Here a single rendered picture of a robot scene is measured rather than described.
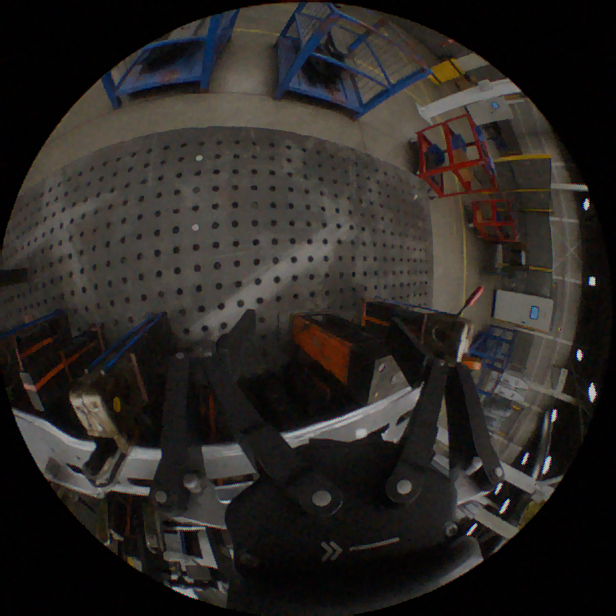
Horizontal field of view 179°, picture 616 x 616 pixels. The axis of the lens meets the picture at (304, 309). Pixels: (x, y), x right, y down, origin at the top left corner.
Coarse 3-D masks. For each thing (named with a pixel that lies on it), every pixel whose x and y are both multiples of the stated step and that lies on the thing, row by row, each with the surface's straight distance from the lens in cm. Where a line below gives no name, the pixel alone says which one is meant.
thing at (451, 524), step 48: (336, 480) 8; (432, 480) 9; (240, 528) 7; (288, 528) 7; (336, 528) 7; (384, 528) 8; (432, 528) 8; (240, 576) 7; (288, 576) 6; (336, 576) 6; (384, 576) 5; (432, 576) 5
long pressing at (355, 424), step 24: (360, 408) 37; (384, 408) 41; (408, 408) 51; (24, 432) 60; (48, 432) 48; (288, 432) 31; (312, 432) 33; (336, 432) 36; (360, 432) 41; (384, 432) 49; (48, 456) 58; (72, 456) 48; (144, 456) 35; (216, 456) 31; (240, 456) 32; (72, 480) 60; (120, 480) 45
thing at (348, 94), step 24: (288, 24) 271; (312, 24) 257; (336, 24) 279; (360, 24) 154; (384, 24) 283; (288, 48) 211; (312, 48) 159; (336, 48) 188; (288, 72) 170; (312, 72) 208; (336, 72) 217; (360, 72) 175; (384, 72) 216; (432, 72) 185; (336, 96) 203; (360, 96) 224; (384, 96) 196
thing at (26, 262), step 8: (24, 264) 89; (0, 272) 79; (8, 272) 81; (16, 272) 83; (24, 272) 85; (0, 280) 79; (8, 280) 81; (16, 280) 83; (24, 280) 85; (24, 288) 89
